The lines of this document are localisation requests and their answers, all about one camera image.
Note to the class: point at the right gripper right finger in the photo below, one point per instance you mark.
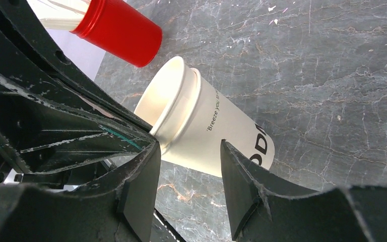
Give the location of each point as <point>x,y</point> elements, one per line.
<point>264,207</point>

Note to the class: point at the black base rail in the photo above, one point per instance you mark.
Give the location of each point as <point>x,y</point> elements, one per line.
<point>163,231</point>

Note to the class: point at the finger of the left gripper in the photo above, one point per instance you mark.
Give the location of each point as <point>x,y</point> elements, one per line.
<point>52,116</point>

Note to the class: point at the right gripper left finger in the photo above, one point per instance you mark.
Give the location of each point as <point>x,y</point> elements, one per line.
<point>117,206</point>

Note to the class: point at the white paper coffee cup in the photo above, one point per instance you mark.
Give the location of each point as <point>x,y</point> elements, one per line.
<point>190,118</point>

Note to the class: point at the red cup holder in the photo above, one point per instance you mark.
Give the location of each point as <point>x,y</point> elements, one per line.
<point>121,30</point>

